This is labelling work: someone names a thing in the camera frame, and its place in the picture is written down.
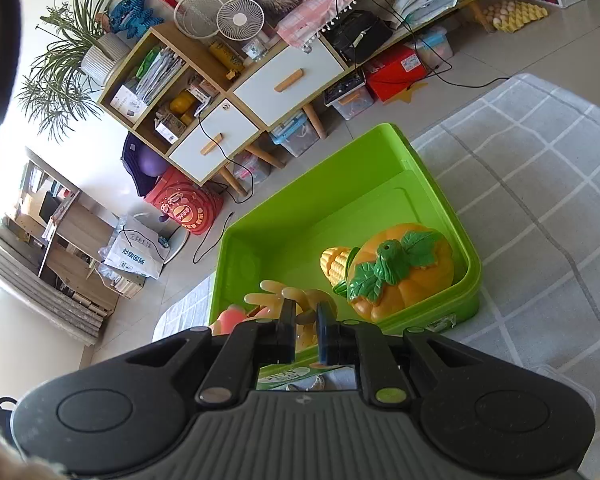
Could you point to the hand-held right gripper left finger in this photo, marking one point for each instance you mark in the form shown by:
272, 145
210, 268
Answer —
287, 330

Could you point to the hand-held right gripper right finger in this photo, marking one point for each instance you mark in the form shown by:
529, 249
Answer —
324, 332

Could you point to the translucent beige toy hand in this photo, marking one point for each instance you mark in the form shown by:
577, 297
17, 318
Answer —
267, 300

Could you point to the yellow toy corn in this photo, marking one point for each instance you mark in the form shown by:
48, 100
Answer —
337, 262

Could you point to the orange toy pumpkin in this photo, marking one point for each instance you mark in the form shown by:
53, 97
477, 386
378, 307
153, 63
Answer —
420, 280

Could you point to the green plastic box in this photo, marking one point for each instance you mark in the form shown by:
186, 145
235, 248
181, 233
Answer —
330, 200

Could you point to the red printed bucket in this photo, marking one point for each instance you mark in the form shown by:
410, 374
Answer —
185, 205

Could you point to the clear storage bin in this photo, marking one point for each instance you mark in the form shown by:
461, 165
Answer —
350, 97
252, 167

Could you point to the white paper bag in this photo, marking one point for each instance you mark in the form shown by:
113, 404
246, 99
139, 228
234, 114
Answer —
135, 250

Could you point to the blue lid storage bin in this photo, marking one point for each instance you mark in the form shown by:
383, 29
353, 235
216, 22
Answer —
292, 135

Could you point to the white cabinet drawer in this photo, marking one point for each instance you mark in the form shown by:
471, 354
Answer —
290, 82
215, 140

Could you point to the purple ball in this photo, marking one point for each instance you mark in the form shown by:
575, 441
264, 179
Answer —
152, 165

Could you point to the navy cloth bag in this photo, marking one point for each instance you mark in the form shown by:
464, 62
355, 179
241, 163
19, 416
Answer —
132, 160

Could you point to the wooden desk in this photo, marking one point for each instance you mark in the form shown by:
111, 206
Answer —
75, 240

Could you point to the small white carton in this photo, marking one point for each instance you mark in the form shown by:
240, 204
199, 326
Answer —
170, 127

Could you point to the wooden storage cabinet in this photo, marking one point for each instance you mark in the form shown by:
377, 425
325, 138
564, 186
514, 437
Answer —
215, 95

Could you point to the grey checkered cloth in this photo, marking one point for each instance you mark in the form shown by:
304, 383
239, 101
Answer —
530, 185

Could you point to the grey radiator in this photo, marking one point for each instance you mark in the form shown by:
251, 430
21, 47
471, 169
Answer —
30, 280

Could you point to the red shoe box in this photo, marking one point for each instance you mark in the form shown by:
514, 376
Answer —
395, 72

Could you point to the yellow box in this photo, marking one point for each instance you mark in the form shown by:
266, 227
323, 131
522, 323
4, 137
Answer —
226, 59

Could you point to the stack of papers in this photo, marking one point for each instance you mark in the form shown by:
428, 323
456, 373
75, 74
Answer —
160, 75

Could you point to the black bag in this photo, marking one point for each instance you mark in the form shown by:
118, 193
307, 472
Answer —
357, 32

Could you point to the small blue lid bin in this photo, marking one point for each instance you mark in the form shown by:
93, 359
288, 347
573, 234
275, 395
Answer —
435, 47

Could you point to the pink tasselled cloth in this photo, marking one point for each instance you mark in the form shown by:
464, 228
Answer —
305, 15

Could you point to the white desk fan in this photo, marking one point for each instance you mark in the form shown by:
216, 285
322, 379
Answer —
240, 17

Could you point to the potted green plant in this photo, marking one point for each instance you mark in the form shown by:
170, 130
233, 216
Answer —
100, 60

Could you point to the white fan grille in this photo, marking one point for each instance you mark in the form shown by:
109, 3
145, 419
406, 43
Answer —
195, 12

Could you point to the light blue folded cloth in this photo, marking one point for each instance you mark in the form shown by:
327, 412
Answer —
425, 2

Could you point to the blue block figure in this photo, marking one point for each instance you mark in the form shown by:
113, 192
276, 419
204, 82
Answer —
127, 12

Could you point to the yellow egg tray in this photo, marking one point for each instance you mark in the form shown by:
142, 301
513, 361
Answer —
515, 15

